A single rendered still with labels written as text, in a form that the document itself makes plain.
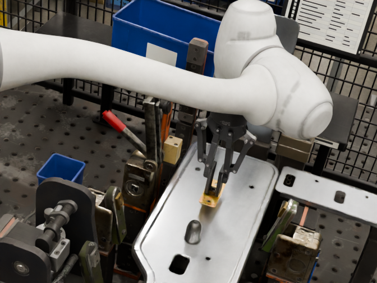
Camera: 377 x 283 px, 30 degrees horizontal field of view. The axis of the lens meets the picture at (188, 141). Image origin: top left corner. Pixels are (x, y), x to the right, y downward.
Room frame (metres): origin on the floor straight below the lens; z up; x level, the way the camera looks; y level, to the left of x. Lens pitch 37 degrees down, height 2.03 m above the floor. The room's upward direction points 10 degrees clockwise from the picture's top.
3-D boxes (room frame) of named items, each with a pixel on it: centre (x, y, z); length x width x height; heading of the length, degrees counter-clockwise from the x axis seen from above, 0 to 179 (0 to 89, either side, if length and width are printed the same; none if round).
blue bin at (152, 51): (1.63, 0.08, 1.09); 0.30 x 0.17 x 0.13; 71
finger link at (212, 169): (1.15, -0.06, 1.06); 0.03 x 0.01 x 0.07; 167
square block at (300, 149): (1.39, -0.26, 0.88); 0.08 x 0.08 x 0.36; 77
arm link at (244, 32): (1.14, -0.08, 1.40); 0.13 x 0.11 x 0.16; 35
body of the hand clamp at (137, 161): (1.19, 0.09, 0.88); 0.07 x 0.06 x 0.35; 77
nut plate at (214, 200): (1.15, -0.07, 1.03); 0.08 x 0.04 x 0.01; 167
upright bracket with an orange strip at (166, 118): (1.29, 0.06, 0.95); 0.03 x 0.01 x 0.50; 167
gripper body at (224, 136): (1.15, -0.07, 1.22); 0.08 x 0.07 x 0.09; 77
